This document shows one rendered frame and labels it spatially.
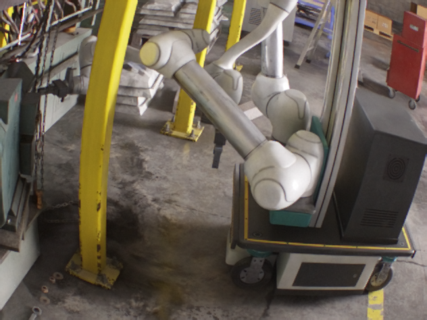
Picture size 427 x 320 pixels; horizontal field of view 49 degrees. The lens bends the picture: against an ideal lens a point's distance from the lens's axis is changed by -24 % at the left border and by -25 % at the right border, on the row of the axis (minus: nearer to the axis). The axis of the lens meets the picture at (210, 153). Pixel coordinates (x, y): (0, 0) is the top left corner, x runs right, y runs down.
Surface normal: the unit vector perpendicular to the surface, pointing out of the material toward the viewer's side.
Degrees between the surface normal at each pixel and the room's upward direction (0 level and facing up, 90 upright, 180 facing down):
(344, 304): 0
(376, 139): 90
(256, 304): 0
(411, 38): 90
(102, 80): 90
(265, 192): 94
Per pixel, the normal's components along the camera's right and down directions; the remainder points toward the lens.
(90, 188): -0.20, 0.38
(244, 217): 0.17, -0.90
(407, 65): -0.51, 0.28
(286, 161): 0.50, -0.62
